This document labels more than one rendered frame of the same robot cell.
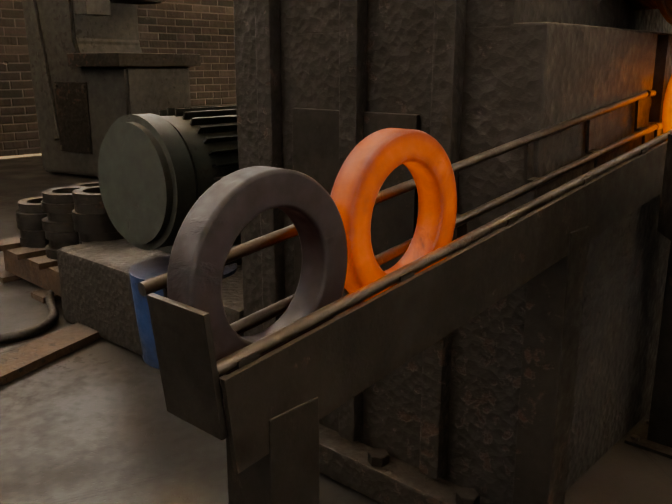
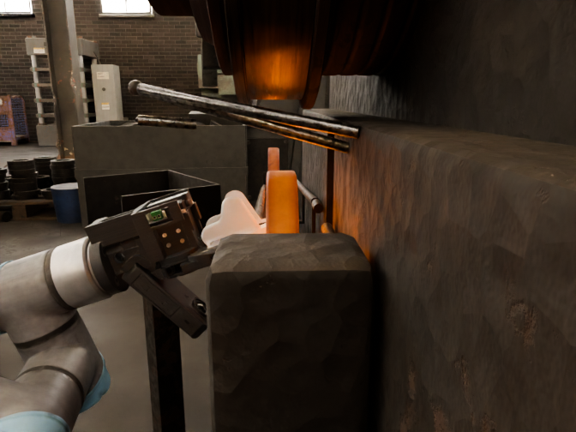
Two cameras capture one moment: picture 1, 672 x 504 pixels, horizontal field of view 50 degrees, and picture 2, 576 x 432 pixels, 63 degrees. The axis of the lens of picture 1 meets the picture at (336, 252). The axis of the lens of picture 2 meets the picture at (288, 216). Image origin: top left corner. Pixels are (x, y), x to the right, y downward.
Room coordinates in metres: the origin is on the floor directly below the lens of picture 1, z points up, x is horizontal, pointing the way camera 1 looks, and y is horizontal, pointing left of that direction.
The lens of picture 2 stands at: (1.78, -1.03, 0.89)
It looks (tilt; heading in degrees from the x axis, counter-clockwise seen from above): 14 degrees down; 136
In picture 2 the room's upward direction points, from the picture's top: straight up
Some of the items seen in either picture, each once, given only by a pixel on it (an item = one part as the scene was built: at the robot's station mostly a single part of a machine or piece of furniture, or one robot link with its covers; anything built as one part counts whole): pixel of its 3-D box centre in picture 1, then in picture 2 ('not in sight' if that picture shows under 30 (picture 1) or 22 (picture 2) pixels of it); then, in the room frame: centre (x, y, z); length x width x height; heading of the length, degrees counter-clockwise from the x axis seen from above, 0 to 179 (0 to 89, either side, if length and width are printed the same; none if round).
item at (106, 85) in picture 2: not in sight; (81, 93); (-8.17, 2.85, 1.03); 1.54 x 0.94 x 2.05; 48
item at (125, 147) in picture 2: not in sight; (172, 173); (-1.10, 0.67, 0.39); 1.03 x 0.83 x 0.79; 52
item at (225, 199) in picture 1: (265, 273); not in sight; (0.60, 0.06, 0.64); 0.18 x 0.03 x 0.18; 138
